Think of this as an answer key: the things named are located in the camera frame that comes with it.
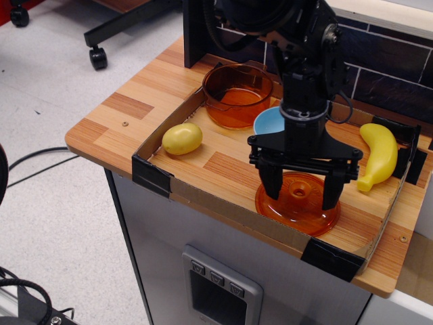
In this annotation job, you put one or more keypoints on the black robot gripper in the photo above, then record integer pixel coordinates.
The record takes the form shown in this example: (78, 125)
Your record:
(307, 147)

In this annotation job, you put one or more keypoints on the orange transparent pot lid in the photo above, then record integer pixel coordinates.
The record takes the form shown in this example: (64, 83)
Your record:
(299, 204)

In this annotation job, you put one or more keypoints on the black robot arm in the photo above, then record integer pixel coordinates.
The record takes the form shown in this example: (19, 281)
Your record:
(305, 39)

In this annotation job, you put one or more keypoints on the orange transparent pot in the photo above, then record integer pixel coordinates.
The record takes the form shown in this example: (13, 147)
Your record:
(236, 94)

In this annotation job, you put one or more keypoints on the light blue bowl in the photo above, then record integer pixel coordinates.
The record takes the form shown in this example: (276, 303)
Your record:
(269, 121)

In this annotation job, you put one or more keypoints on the yellow toy banana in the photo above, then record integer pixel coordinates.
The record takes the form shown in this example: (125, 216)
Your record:
(383, 155)

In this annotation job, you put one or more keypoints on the cardboard fence with black tape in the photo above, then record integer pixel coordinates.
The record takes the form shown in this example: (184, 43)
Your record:
(367, 246)

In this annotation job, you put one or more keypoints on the yellow toy potato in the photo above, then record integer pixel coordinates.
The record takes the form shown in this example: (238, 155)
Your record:
(182, 139)

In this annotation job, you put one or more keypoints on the grey cabinet control panel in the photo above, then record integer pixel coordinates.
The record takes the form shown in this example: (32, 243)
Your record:
(216, 293)

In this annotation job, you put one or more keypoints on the black vertical panel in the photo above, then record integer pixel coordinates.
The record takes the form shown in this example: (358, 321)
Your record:
(197, 41)

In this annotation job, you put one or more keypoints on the black chair base with caster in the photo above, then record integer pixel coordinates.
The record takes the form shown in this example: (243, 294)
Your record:
(130, 14)

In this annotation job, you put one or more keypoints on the black caster wheel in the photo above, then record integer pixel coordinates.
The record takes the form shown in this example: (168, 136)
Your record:
(19, 17)

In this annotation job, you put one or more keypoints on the black metal bracket with screw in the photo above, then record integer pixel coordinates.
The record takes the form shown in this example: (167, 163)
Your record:
(18, 306)

